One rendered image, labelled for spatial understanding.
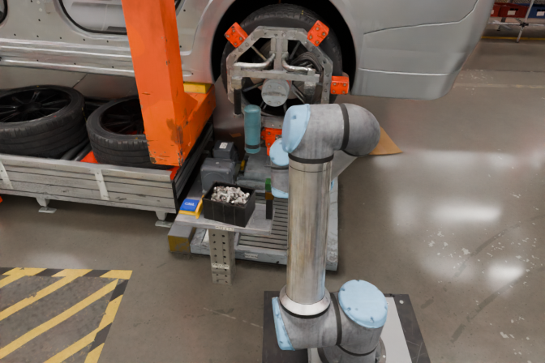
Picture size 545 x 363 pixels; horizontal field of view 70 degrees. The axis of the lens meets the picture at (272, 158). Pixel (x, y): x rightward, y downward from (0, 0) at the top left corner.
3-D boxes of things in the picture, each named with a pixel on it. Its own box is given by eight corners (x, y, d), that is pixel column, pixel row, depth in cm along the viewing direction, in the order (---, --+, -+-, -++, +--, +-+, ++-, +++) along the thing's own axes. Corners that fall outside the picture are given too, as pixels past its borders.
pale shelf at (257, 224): (275, 211, 184) (275, 206, 182) (270, 236, 170) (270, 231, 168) (187, 201, 188) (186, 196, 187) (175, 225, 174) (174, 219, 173)
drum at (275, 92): (292, 91, 210) (293, 66, 202) (287, 109, 193) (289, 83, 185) (266, 89, 211) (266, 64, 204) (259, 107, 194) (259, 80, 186)
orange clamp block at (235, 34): (248, 35, 197) (236, 21, 194) (246, 40, 191) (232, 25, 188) (239, 44, 200) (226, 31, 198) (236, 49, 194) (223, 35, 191)
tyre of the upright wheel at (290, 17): (366, 66, 222) (287, -26, 201) (368, 83, 203) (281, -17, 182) (282, 130, 254) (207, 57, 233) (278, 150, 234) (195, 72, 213)
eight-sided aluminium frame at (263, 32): (325, 127, 219) (336, 30, 189) (325, 133, 214) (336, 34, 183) (231, 119, 225) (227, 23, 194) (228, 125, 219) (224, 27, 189)
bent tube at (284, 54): (316, 61, 193) (318, 40, 187) (314, 76, 177) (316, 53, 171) (281, 59, 195) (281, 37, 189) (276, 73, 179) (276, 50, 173)
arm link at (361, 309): (387, 351, 120) (399, 317, 110) (332, 357, 118) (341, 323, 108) (370, 308, 132) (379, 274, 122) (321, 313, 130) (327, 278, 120)
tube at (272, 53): (276, 58, 195) (277, 37, 189) (271, 73, 179) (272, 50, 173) (242, 56, 196) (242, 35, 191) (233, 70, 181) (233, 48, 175)
